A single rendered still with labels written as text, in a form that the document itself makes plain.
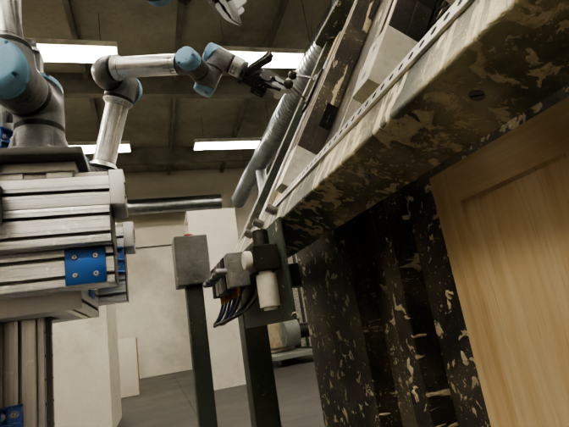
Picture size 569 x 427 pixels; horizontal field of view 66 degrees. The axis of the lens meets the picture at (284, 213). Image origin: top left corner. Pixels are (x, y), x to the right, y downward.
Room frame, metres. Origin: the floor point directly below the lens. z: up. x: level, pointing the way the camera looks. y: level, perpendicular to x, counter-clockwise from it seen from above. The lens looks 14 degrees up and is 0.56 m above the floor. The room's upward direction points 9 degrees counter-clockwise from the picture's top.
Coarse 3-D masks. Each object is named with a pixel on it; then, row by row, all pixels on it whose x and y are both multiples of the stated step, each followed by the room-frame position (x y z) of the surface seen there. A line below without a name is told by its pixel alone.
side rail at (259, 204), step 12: (324, 48) 1.86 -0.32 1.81; (324, 60) 1.85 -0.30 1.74; (312, 72) 1.86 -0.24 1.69; (312, 84) 1.82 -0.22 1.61; (300, 108) 1.79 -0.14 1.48; (300, 120) 1.79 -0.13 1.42; (288, 132) 1.77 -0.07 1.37; (288, 144) 1.77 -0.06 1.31; (276, 156) 1.77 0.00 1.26; (276, 168) 1.74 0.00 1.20; (264, 192) 1.72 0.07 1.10; (252, 216) 1.70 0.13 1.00; (240, 240) 1.68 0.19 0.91
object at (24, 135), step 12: (24, 120) 0.95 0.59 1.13; (36, 120) 0.96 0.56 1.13; (48, 120) 0.97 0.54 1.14; (24, 132) 0.95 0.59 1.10; (36, 132) 0.95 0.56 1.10; (48, 132) 0.97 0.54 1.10; (60, 132) 1.00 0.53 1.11; (12, 144) 0.96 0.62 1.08; (24, 144) 0.93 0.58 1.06; (36, 144) 0.94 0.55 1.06; (48, 144) 0.96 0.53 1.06; (60, 144) 0.99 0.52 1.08
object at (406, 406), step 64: (512, 128) 0.67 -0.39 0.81; (320, 256) 1.48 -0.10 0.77; (384, 256) 0.99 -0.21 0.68; (448, 256) 0.88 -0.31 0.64; (320, 320) 1.57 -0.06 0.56; (384, 320) 1.17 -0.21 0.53; (448, 320) 0.93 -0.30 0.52; (256, 384) 1.64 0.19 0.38; (320, 384) 1.67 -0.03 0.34; (384, 384) 1.17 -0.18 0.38; (448, 384) 0.97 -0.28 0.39
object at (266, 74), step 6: (246, 66) 1.46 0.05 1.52; (240, 72) 1.47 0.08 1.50; (246, 72) 1.49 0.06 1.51; (258, 72) 1.48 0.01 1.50; (264, 72) 1.50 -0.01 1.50; (270, 72) 1.51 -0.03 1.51; (240, 78) 1.49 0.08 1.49; (246, 78) 1.51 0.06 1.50; (252, 78) 1.50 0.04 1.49; (258, 78) 1.48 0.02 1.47; (264, 78) 1.48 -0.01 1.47; (270, 78) 1.50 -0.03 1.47; (246, 84) 1.54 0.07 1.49; (252, 84) 1.52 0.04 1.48; (258, 84) 1.50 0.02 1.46; (252, 90) 1.53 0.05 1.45; (258, 90) 1.53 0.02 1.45; (264, 90) 1.52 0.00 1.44; (258, 96) 1.54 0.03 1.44
